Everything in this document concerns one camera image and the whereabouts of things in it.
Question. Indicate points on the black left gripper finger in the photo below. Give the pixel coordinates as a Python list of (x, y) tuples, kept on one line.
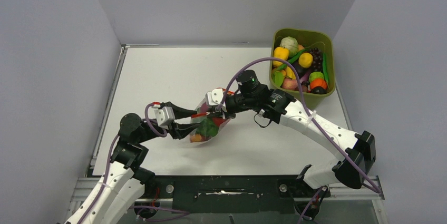
[(176, 112), (180, 131)]

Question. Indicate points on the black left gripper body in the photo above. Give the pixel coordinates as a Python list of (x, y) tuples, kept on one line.
[(160, 130)]

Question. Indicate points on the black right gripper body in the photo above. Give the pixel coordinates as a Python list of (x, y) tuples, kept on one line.
[(239, 102)]

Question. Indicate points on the clear orange zip top bag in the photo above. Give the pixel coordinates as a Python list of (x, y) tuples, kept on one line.
[(202, 108)]

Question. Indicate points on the green white lettuce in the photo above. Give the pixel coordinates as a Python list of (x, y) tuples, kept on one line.
[(207, 128)]

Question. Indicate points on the red orange fruit slice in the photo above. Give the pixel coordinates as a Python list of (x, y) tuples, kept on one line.
[(196, 138)]

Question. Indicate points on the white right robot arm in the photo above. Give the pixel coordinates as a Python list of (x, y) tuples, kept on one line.
[(355, 153)]

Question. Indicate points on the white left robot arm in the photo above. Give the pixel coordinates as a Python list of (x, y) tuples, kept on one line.
[(124, 179)]

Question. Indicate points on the pink peach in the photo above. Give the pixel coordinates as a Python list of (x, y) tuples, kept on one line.
[(290, 84)]

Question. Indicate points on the long green bean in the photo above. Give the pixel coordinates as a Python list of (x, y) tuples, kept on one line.
[(294, 58)]

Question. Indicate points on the yellow banana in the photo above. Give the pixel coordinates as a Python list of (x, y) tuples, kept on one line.
[(289, 73)]

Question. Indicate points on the yellow bell pepper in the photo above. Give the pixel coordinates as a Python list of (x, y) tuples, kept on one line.
[(280, 53)]

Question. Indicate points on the yellow lemon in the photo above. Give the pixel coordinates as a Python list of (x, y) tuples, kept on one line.
[(305, 60)]

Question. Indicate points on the pale green cabbage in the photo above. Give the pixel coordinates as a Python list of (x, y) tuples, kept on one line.
[(291, 44)]

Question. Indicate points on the dark round plum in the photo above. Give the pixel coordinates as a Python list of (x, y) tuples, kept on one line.
[(319, 90)]

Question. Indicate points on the orange round fruit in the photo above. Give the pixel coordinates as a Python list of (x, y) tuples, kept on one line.
[(318, 82)]

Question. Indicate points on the light green round fruit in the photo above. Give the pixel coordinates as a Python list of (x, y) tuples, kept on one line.
[(316, 75)]

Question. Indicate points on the green chili pepper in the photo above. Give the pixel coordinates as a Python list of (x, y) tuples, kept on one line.
[(324, 69)]

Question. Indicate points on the dark purple grapes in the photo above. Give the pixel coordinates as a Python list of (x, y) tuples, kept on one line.
[(317, 63)]

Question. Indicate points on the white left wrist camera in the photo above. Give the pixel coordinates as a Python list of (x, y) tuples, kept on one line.
[(164, 116)]

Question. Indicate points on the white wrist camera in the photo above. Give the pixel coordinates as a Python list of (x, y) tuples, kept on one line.
[(214, 97), (164, 116)]

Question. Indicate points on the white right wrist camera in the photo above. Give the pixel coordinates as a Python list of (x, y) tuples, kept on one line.
[(214, 97)]

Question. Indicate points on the black mounting base plate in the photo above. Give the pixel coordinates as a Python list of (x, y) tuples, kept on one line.
[(229, 194)]

